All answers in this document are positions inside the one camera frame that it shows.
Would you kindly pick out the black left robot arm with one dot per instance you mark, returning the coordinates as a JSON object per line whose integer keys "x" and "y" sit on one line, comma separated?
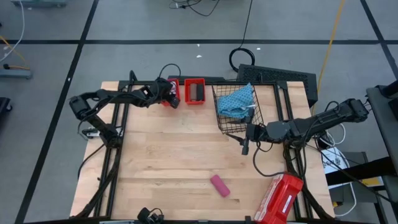
{"x": 124, "y": 97}

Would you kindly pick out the pink bandage roll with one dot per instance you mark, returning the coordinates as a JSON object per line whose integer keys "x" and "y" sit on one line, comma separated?
{"x": 220, "y": 186}

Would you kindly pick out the white printed box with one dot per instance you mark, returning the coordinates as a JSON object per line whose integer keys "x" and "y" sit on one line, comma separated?
{"x": 334, "y": 160}

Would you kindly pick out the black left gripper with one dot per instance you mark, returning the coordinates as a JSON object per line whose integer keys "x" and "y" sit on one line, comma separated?
{"x": 161, "y": 91}

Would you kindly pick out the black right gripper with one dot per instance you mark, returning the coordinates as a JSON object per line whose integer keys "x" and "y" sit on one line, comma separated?
{"x": 256, "y": 133}

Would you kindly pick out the black floor object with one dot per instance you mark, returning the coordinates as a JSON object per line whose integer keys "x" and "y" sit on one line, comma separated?
{"x": 4, "y": 105}

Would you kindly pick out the black beam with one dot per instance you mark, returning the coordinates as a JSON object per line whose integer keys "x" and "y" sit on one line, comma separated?
{"x": 357, "y": 171}

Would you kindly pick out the red first aid case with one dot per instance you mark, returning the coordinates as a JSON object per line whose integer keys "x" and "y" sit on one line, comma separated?
{"x": 276, "y": 199}

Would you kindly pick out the black table frame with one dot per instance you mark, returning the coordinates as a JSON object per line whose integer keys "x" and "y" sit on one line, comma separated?
{"x": 282, "y": 84}

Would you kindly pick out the blue patterned cloth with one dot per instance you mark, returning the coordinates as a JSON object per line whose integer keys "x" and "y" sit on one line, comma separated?
{"x": 233, "y": 102}

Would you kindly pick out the red plastic bin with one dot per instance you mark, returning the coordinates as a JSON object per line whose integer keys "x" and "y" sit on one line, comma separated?
{"x": 178, "y": 84}
{"x": 186, "y": 90}

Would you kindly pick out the black perforated panel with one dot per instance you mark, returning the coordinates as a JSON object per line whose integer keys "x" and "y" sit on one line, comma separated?
{"x": 280, "y": 74}

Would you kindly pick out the grey power strip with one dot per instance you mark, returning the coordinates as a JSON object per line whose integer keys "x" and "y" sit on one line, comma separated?
{"x": 15, "y": 73}

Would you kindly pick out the grey floor object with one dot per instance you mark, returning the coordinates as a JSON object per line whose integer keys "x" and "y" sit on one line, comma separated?
{"x": 37, "y": 3}

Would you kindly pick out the white plastic bottle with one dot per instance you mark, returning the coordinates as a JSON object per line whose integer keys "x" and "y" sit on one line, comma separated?
{"x": 173, "y": 89}

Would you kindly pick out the black flat bar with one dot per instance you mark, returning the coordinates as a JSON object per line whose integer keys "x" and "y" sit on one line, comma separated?
{"x": 214, "y": 78}

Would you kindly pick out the grey side desk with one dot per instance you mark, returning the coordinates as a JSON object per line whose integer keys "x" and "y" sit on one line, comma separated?
{"x": 382, "y": 124}

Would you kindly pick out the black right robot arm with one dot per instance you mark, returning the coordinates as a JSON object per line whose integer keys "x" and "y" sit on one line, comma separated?
{"x": 311, "y": 124}

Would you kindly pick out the yellow paper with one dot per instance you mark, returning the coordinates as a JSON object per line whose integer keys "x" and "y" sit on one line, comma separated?
{"x": 373, "y": 182}

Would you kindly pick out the black table clamp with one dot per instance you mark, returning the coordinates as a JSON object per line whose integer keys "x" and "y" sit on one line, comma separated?
{"x": 247, "y": 218}

